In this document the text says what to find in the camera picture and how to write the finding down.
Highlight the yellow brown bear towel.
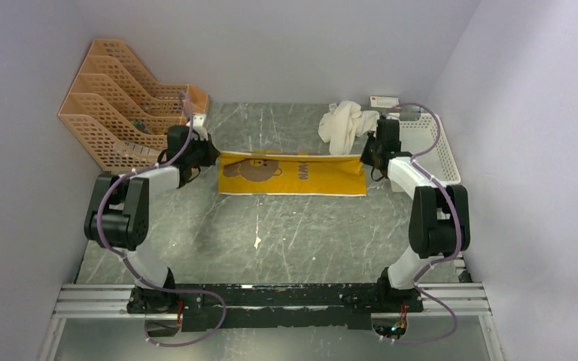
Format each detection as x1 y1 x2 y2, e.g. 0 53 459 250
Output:
218 152 367 197

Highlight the orange plastic file organizer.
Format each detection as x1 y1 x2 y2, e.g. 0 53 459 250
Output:
58 39 210 172

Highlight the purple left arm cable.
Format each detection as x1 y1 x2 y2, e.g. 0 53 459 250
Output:
95 92 228 348

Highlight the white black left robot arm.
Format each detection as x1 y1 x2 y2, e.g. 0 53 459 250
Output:
84 123 220 314

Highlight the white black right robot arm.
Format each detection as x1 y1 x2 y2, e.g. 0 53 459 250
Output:
360 117 470 311

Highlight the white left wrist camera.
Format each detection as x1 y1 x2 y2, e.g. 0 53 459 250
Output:
190 114 208 141

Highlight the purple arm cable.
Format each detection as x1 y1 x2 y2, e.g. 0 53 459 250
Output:
95 92 228 348
379 102 464 346

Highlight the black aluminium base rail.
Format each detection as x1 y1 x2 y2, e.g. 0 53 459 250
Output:
53 283 492 332

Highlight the white terry towel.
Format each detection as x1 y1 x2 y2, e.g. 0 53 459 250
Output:
318 101 380 156

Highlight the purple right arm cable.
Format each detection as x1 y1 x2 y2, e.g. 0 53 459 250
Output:
379 102 464 346

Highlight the white red small box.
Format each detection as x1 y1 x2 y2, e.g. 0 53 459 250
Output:
369 96 400 109

